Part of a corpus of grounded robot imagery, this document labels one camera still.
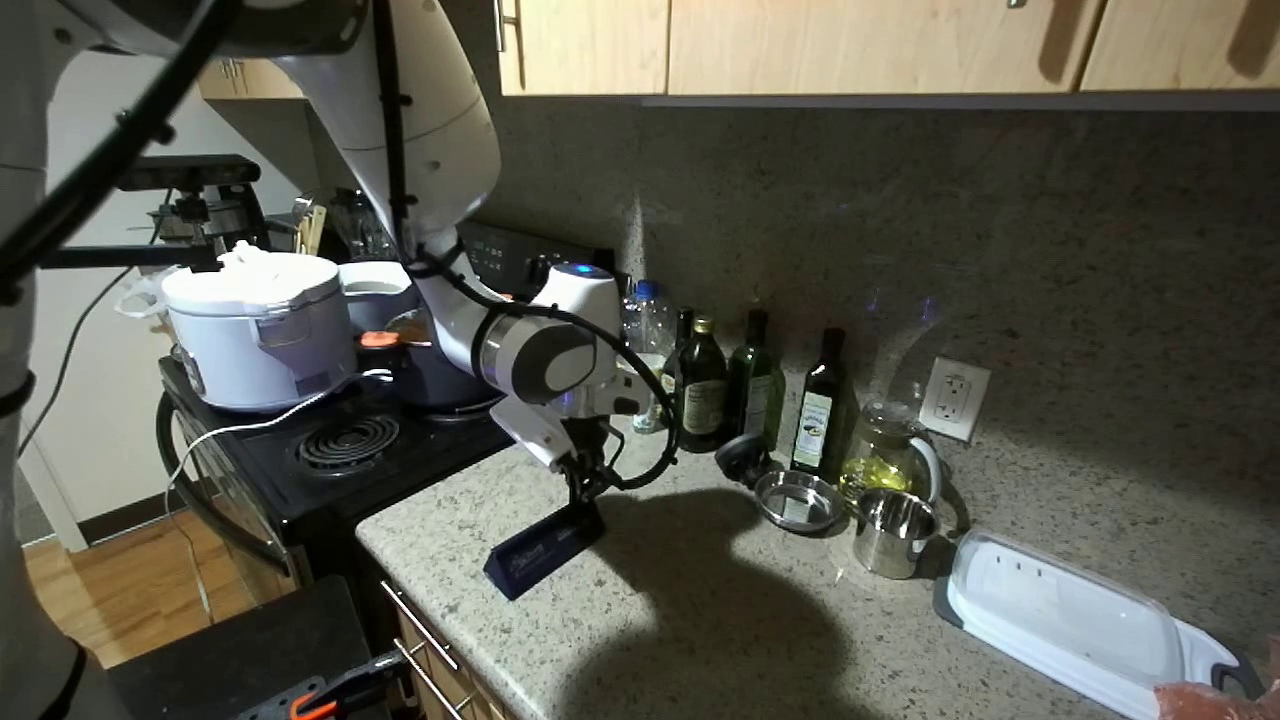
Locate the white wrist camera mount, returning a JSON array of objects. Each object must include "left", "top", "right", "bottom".
[{"left": 486, "top": 396, "right": 582, "bottom": 473}]

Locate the orange black clamp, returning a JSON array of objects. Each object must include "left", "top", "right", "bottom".
[{"left": 285, "top": 651, "right": 406, "bottom": 720}]

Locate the steel bowl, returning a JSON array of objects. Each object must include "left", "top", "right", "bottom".
[{"left": 751, "top": 464, "right": 851, "bottom": 538}]

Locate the white rice cooker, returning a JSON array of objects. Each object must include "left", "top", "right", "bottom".
[{"left": 157, "top": 240, "right": 359, "bottom": 417}]

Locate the wooden upper cabinet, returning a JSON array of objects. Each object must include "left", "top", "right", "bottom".
[{"left": 492, "top": 0, "right": 1280, "bottom": 101}]

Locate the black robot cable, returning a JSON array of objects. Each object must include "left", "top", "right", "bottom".
[{"left": 368, "top": 0, "right": 676, "bottom": 497}]

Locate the dark bottle white label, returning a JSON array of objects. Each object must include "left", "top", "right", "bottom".
[{"left": 790, "top": 322, "right": 851, "bottom": 479}]

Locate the green wine bottle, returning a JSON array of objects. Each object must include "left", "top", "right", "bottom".
[{"left": 730, "top": 308, "right": 783, "bottom": 450}]

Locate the olive oil bottle gold cap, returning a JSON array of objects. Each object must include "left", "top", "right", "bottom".
[{"left": 676, "top": 312, "right": 732, "bottom": 454}]

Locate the white plastic tray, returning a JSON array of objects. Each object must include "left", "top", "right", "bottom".
[{"left": 937, "top": 526, "right": 1245, "bottom": 720}]

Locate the wooden lower cabinet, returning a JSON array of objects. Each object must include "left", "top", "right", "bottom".
[{"left": 378, "top": 570, "right": 517, "bottom": 720}]

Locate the blue glasses case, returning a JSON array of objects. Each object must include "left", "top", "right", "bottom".
[{"left": 481, "top": 499, "right": 608, "bottom": 602}]

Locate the steel cup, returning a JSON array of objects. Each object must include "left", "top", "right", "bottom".
[{"left": 849, "top": 482, "right": 939, "bottom": 578}]

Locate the glass oil cruet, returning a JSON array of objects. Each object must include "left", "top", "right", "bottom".
[{"left": 844, "top": 396, "right": 946, "bottom": 502}]

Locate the wooden cabinet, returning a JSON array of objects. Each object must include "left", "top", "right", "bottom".
[
  {"left": 378, "top": 570, "right": 517, "bottom": 720},
  {"left": 492, "top": 0, "right": 1280, "bottom": 101}
]

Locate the white power cord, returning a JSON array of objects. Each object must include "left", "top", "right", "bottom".
[{"left": 166, "top": 366, "right": 396, "bottom": 535}]

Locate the black camera on stand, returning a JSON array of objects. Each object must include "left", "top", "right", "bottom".
[{"left": 15, "top": 152, "right": 273, "bottom": 275}]

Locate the white wall outlet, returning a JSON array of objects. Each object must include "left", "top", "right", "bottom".
[{"left": 916, "top": 357, "right": 994, "bottom": 445}]

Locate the black stove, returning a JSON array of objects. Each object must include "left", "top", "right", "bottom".
[{"left": 157, "top": 351, "right": 517, "bottom": 575}]

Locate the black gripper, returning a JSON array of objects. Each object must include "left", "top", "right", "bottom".
[{"left": 556, "top": 411, "right": 623, "bottom": 515}]

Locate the black robot cart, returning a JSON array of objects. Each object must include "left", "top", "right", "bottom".
[{"left": 105, "top": 570, "right": 406, "bottom": 720}]

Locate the plastic oil bottle blue cap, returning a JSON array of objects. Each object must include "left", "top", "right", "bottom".
[{"left": 619, "top": 275, "right": 680, "bottom": 437}]

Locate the white bowl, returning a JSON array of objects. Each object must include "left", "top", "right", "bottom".
[{"left": 336, "top": 255, "right": 428, "bottom": 331}]

